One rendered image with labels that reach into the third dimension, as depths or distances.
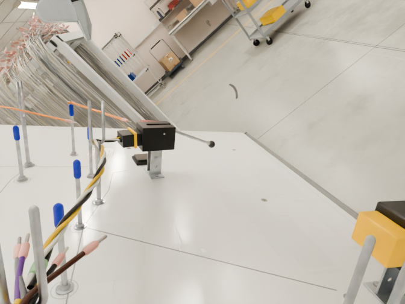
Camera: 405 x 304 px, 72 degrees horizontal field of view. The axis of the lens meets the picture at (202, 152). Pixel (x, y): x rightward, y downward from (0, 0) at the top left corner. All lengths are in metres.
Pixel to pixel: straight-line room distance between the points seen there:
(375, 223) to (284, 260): 0.11
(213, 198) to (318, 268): 0.18
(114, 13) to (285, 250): 8.40
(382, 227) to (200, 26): 8.39
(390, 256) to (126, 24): 8.45
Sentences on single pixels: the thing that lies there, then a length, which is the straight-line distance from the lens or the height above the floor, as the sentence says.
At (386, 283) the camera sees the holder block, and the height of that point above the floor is 0.94.
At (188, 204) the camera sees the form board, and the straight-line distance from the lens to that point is 0.42.
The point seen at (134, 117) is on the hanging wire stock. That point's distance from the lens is 1.11.
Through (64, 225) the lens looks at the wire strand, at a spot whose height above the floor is 1.20.
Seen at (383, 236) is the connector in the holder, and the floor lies 1.02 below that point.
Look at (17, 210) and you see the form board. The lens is 0.43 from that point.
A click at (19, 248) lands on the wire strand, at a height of 1.22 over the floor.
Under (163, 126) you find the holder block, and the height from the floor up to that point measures 1.13.
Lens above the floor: 1.25
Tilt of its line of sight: 24 degrees down
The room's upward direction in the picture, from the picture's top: 44 degrees counter-clockwise
